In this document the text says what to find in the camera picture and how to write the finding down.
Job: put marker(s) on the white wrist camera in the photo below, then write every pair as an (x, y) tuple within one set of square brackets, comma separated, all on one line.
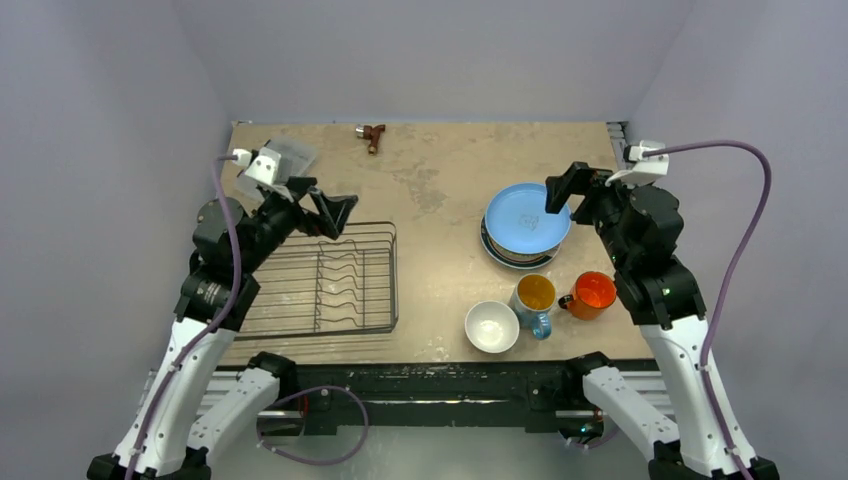
[(642, 164), (262, 171)]

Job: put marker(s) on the light blue plate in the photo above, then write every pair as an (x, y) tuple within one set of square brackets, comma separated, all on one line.
[(516, 219)]

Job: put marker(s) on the yellow patterned plate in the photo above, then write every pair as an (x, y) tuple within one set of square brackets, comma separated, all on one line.
[(512, 259)]

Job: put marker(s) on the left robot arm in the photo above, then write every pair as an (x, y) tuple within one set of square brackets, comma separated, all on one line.
[(167, 439)]

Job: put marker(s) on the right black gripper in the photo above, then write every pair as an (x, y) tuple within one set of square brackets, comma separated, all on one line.
[(581, 192)]

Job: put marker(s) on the blue butterfly mug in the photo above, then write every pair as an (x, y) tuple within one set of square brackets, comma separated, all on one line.
[(532, 299)]

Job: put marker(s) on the black base mount frame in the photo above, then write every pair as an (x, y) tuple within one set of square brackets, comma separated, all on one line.
[(534, 396)]

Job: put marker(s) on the black wire dish rack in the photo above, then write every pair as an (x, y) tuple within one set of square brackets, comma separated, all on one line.
[(316, 287)]

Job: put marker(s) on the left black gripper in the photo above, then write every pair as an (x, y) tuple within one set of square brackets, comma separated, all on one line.
[(333, 210)]

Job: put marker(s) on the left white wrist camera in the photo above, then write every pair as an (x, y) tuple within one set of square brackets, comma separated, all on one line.
[(262, 171)]

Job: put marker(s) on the orange mug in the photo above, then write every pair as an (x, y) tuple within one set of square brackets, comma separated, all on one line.
[(591, 294)]

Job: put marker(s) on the clear plastic organizer box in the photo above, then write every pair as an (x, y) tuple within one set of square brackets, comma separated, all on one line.
[(301, 155)]

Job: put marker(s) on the brown metal fitting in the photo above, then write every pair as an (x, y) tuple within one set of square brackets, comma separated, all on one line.
[(371, 133)]

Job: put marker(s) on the white bowl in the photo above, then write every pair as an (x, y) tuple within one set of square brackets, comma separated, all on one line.
[(491, 327)]

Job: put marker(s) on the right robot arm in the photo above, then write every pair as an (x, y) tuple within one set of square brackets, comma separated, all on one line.
[(639, 227)]

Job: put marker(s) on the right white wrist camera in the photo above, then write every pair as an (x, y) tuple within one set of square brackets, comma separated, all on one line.
[(642, 164)]

